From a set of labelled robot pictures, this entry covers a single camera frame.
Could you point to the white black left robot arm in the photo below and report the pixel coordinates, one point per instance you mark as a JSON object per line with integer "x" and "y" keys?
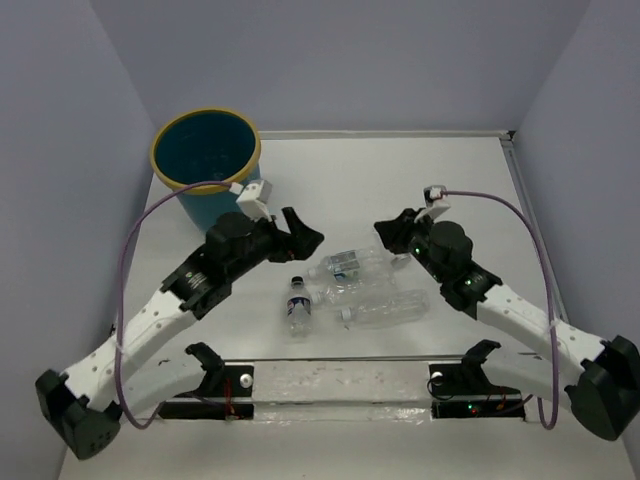
{"x": 87, "y": 402}

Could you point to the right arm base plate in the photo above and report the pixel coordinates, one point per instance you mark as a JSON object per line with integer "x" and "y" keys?
{"x": 454, "y": 396}

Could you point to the crushed clear plastic bottle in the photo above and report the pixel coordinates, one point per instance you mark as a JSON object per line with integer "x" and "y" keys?
{"x": 338, "y": 293}

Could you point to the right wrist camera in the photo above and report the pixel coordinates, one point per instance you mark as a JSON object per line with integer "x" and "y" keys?
{"x": 436, "y": 203}

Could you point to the small bottle black cap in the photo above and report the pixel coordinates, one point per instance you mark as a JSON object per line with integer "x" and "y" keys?
{"x": 298, "y": 307}

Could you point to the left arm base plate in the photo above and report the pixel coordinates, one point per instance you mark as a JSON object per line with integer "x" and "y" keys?
{"x": 229, "y": 399}

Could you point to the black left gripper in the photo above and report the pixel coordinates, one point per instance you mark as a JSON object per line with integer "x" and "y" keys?
{"x": 298, "y": 245}

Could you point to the teal bin yellow rim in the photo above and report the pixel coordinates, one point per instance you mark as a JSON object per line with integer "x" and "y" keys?
{"x": 212, "y": 144}

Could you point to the clear bottle white cap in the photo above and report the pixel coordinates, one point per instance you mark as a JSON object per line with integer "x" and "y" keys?
{"x": 385, "y": 310}

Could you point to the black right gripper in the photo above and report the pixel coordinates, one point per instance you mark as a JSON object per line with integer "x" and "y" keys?
{"x": 395, "y": 231}

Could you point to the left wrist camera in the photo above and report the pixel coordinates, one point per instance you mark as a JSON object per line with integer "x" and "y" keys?
{"x": 252, "y": 198}

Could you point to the clear wide-mouth plastic jar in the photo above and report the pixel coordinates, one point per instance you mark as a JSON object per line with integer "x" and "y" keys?
{"x": 391, "y": 261}

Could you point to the clear bottle green white label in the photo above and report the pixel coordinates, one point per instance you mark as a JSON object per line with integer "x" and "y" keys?
{"x": 348, "y": 266}

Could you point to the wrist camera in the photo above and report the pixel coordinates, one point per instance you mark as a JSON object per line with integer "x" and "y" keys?
{"x": 252, "y": 198}
{"x": 436, "y": 203}

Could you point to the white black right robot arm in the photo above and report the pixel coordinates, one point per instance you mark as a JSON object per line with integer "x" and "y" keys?
{"x": 598, "y": 379}

